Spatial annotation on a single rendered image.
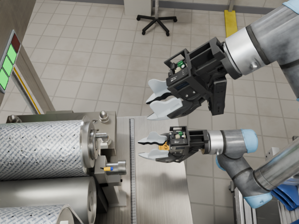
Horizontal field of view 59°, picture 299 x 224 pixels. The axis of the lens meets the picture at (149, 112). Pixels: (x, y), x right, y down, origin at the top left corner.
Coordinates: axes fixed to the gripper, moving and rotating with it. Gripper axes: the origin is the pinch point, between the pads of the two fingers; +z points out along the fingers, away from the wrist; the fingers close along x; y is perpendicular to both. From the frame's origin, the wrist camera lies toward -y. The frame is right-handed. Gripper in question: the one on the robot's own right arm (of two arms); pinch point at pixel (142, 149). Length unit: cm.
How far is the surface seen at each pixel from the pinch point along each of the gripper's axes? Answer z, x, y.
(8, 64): 45, -31, 9
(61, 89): 72, -120, -109
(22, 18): 46, -56, 10
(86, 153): 12.8, 10.4, 19.7
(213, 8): -90, -232, -105
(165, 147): -9.1, -8.8, -16.7
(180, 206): -12.4, 13.1, -19.1
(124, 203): 7.1, 11.6, -17.9
